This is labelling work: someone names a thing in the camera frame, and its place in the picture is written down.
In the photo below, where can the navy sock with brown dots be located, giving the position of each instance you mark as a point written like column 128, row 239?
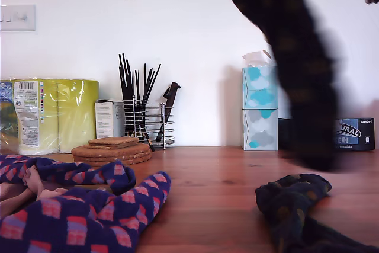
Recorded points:
column 284, row 205
column 296, row 57

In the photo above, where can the purple sock with pink squares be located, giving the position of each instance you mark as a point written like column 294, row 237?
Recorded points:
column 74, row 220
column 74, row 176

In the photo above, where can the plain pink ribbed sock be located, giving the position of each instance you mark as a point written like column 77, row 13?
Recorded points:
column 12, row 199
column 34, row 185

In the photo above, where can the thin black stick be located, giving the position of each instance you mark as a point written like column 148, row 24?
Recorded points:
column 145, row 84
column 121, row 78
column 125, row 78
column 138, row 87
column 129, row 84
column 154, row 81

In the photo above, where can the white tissue sheet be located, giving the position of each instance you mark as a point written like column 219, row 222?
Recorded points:
column 254, row 57

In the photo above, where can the blue cloud tissue box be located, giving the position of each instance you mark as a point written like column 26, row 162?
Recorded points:
column 257, row 87

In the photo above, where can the small white carton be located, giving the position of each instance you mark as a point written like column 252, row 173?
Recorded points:
column 103, row 119

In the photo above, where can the yellow paper towel pack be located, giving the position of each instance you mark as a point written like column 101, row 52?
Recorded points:
column 74, row 110

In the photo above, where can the black tipped wooden brush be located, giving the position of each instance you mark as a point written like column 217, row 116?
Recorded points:
column 150, row 144

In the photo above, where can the square cork coaster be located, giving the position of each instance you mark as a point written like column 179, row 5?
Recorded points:
column 118, row 140
column 97, row 144

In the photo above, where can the grey cloud tissue box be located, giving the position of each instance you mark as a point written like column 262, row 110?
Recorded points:
column 260, row 131

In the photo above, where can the round cork trivet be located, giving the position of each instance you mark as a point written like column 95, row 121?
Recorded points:
column 80, row 150
column 139, row 161
column 142, row 156

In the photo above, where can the black protein bar box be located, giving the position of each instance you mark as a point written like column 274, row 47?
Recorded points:
column 355, row 134

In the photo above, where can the white wall switch plate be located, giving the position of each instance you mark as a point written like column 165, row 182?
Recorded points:
column 17, row 19

